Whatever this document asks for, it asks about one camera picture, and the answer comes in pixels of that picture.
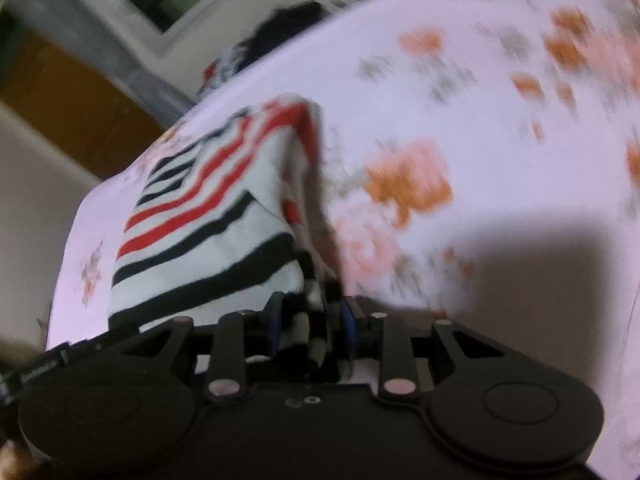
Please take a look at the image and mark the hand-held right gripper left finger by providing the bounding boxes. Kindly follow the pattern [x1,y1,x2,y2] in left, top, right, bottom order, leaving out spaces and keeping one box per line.
[121,294,287,398]

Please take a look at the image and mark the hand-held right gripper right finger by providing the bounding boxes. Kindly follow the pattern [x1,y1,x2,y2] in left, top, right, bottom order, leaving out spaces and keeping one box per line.
[336,299,507,402]

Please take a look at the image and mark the white black red striped shirt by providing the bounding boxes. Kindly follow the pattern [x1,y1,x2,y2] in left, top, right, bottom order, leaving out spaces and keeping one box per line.
[107,92,362,386]

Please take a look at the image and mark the pile of dark clothes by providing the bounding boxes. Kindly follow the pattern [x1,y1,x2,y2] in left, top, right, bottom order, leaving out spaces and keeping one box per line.
[197,0,342,102]

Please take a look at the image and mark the pink floral bedsheet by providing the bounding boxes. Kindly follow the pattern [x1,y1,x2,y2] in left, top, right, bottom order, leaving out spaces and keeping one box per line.
[45,0,640,480]

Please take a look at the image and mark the orange wooden door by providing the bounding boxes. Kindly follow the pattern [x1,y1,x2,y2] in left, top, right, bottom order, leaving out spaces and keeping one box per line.
[0,22,167,182]

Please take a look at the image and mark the grey curtain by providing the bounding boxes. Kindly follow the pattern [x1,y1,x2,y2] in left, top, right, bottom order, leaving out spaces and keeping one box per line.
[0,0,197,133]

